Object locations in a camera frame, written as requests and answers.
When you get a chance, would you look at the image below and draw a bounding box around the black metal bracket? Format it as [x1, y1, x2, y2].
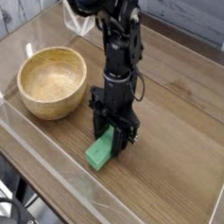
[10, 197, 40, 224]

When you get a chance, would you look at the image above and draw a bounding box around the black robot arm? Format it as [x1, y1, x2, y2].
[67, 0, 144, 157]

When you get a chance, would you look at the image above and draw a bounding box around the brown wooden bowl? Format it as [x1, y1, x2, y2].
[17, 46, 88, 120]

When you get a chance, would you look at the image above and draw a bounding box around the black cable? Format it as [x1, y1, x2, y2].
[0, 197, 26, 224]

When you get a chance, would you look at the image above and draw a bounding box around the black table leg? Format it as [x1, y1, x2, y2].
[15, 178, 27, 202]

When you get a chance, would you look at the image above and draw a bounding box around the clear acrylic tray wall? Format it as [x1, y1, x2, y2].
[0, 4, 224, 224]

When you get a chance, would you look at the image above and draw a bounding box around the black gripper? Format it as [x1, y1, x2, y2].
[89, 82, 141, 157]

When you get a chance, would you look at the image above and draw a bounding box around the green rectangular block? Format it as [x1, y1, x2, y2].
[85, 126, 113, 171]

